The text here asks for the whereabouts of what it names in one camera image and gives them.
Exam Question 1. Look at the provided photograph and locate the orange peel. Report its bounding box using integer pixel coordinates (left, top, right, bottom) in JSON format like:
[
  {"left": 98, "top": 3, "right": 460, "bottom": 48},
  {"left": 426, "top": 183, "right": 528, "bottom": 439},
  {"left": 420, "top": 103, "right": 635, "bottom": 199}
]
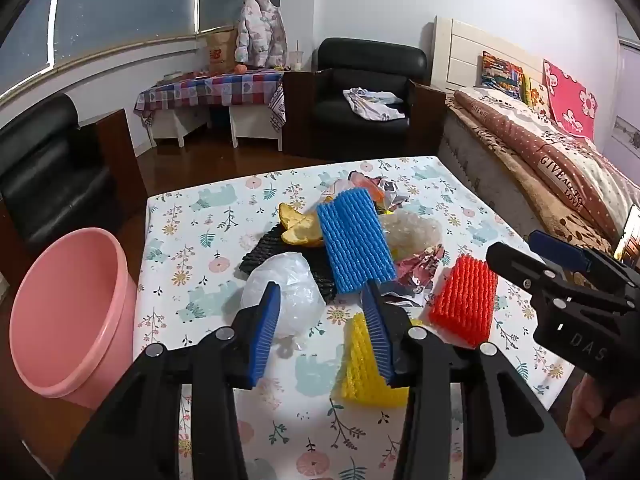
[{"left": 277, "top": 202, "right": 326, "bottom": 248}]

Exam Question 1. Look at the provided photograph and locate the white stool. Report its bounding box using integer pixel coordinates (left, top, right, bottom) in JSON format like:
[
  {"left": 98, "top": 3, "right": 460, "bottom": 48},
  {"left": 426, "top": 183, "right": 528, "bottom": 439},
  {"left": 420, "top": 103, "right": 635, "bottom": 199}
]
[
  {"left": 229, "top": 102, "right": 283, "bottom": 151},
  {"left": 147, "top": 105, "right": 211, "bottom": 148}
]

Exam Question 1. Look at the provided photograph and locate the person's right hand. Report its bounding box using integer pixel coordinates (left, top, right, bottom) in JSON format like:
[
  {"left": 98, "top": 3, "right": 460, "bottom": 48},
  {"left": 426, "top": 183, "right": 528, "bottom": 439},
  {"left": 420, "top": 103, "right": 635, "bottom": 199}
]
[{"left": 565, "top": 375, "right": 626, "bottom": 448}]

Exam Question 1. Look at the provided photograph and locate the foil wrapper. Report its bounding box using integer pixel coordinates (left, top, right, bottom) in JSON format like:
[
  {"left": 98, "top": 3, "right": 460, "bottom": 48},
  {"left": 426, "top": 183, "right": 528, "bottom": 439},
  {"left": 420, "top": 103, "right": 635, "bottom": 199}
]
[
  {"left": 382, "top": 244, "right": 453, "bottom": 311},
  {"left": 372, "top": 177, "right": 411, "bottom": 216}
]

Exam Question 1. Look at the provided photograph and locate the pink floral pillow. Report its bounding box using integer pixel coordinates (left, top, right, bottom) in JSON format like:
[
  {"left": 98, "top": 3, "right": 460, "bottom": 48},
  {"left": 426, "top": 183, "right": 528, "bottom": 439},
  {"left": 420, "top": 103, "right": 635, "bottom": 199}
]
[{"left": 542, "top": 59, "right": 598, "bottom": 138}]

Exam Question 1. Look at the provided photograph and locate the floral bear tablecloth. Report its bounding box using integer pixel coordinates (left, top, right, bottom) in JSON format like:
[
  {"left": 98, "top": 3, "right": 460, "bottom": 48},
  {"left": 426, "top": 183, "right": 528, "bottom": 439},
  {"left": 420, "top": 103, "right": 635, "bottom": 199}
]
[{"left": 131, "top": 156, "right": 583, "bottom": 480}]

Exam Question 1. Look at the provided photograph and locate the pastel puffer jacket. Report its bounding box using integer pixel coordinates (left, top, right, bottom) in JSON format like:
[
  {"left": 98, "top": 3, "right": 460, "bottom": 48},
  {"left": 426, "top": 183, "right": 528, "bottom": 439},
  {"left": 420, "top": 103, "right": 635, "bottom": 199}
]
[{"left": 234, "top": 0, "right": 288, "bottom": 68}]

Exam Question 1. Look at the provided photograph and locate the pink plastic basin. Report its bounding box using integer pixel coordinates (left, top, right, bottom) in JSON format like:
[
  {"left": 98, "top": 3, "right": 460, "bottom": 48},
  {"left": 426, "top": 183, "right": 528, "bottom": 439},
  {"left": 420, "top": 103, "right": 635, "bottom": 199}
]
[{"left": 9, "top": 227, "right": 138, "bottom": 411}]

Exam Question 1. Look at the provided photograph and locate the orange and white plastic wrapper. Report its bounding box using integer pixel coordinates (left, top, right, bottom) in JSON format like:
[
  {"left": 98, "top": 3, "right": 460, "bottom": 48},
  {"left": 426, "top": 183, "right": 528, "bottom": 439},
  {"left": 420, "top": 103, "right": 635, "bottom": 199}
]
[{"left": 320, "top": 172, "right": 383, "bottom": 206}]

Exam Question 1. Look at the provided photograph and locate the tan patterned blanket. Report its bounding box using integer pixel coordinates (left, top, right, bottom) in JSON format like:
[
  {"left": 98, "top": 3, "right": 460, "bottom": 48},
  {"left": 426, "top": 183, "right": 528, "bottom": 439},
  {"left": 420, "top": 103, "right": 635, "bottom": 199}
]
[{"left": 445, "top": 102, "right": 616, "bottom": 256}]

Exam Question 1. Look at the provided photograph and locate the brown paper bag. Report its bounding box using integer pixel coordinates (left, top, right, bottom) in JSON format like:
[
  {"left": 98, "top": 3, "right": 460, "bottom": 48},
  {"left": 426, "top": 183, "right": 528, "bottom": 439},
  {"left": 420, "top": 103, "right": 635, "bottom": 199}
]
[{"left": 206, "top": 30, "right": 238, "bottom": 75}]

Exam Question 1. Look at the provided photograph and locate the red foam net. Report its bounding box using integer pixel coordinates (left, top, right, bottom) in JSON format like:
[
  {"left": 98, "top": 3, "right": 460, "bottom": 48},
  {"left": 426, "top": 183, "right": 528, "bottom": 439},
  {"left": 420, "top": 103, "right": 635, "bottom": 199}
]
[{"left": 428, "top": 255, "right": 499, "bottom": 348}]

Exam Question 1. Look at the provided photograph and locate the black leather armchair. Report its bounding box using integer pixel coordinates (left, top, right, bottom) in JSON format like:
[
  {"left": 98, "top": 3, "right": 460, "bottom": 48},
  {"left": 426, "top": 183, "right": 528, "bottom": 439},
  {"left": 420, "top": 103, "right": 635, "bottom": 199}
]
[
  {"left": 0, "top": 94, "right": 148, "bottom": 261},
  {"left": 282, "top": 37, "right": 447, "bottom": 161}
]

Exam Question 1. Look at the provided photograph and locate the yellow floral pillow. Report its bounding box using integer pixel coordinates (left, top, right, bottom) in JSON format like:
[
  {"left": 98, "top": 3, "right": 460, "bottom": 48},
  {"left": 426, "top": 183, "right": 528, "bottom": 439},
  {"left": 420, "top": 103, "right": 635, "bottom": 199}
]
[{"left": 520, "top": 76, "right": 551, "bottom": 113}]

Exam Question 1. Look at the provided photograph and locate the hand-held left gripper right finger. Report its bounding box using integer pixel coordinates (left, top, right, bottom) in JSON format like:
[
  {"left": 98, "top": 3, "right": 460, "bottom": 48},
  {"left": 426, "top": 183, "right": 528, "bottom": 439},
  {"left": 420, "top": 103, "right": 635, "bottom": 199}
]
[{"left": 361, "top": 280, "right": 586, "bottom": 480}]

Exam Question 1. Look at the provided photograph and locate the bubble wrap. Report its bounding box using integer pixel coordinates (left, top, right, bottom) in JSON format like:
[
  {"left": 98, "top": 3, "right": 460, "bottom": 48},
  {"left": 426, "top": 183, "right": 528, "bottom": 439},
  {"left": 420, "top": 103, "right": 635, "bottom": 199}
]
[{"left": 380, "top": 210, "right": 445, "bottom": 261}]

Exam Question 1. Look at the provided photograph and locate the white wooden headboard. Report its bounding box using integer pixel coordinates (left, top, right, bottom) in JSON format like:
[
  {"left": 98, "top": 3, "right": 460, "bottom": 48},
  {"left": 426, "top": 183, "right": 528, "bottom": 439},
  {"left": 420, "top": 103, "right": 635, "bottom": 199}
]
[{"left": 431, "top": 16, "right": 551, "bottom": 93}]

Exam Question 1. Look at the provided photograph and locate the brown dotted quilt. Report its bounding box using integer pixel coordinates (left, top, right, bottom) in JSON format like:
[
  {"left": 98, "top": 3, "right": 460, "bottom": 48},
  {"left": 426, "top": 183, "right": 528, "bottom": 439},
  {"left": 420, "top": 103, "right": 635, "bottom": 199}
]
[{"left": 452, "top": 85, "right": 640, "bottom": 241}]

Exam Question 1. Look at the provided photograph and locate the colourful printed pillow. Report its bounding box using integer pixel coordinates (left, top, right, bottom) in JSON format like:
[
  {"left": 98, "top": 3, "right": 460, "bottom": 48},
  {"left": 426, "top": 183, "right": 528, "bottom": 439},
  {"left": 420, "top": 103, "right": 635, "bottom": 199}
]
[{"left": 481, "top": 51, "right": 523, "bottom": 101}]

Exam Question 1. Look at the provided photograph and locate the yellow foam net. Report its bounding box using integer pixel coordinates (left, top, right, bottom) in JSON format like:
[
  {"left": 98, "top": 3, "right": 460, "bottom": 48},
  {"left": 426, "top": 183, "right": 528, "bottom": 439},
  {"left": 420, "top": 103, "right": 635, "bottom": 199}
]
[{"left": 334, "top": 312, "right": 426, "bottom": 408}]

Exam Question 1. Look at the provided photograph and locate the side table with plaid cloth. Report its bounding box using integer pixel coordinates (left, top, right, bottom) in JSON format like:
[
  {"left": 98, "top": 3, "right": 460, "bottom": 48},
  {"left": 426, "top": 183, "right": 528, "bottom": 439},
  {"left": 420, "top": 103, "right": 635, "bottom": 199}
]
[{"left": 134, "top": 69, "right": 288, "bottom": 128}]

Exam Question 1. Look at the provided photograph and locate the black foam net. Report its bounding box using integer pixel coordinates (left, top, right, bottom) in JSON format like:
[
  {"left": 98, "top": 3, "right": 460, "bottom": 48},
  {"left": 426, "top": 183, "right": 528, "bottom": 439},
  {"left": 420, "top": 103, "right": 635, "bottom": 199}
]
[{"left": 239, "top": 222, "right": 337, "bottom": 303}]

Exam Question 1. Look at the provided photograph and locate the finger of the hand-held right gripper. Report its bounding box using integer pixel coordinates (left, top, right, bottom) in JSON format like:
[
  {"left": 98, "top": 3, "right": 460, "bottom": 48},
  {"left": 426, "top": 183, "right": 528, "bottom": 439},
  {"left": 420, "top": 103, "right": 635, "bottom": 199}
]
[
  {"left": 486, "top": 241, "right": 638, "bottom": 313},
  {"left": 528, "top": 230, "right": 640, "bottom": 291}
]

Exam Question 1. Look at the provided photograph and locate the clear plastic bag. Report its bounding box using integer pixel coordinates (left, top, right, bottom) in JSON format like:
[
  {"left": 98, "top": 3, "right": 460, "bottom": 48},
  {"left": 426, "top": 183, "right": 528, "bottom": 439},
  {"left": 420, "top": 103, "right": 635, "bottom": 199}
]
[{"left": 241, "top": 252, "right": 326, "bottom": 338}]

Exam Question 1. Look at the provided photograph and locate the window with grey blind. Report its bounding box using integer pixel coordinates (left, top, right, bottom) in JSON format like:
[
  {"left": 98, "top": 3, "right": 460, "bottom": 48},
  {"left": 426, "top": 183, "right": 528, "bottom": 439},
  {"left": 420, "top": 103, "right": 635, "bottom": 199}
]
[{"left": 0, "top": 0, "right": 281, "bottom": 93}]

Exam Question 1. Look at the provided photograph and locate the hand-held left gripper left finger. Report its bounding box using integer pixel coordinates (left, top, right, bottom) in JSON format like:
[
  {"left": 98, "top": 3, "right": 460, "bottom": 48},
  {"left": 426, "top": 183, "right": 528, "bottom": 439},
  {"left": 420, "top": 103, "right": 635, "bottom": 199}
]
[{"left": 57, "top": 282, "right": 282, "bottom": 480}]

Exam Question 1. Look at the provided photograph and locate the blue foam net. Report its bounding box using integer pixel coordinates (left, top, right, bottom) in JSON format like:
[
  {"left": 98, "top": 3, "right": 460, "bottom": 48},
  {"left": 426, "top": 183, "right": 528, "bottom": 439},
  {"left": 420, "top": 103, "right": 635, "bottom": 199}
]
[{"left": 316, "top": 187, "right": 398, "bottom": 296}]

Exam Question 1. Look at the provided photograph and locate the crumpled printed garment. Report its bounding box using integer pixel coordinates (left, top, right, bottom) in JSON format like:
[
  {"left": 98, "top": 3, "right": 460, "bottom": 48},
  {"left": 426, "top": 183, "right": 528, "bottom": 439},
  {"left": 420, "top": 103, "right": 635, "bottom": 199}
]
[{"left": 342, "top": 88, "right": 406, "bottom": 122}]

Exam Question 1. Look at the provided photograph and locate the bed mattress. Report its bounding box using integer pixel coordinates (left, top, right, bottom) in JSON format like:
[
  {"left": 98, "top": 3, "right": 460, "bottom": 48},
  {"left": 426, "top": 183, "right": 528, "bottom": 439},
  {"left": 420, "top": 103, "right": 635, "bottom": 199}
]
[{"left": 437, "top": 91, "right": 531, "bottom": 226}]

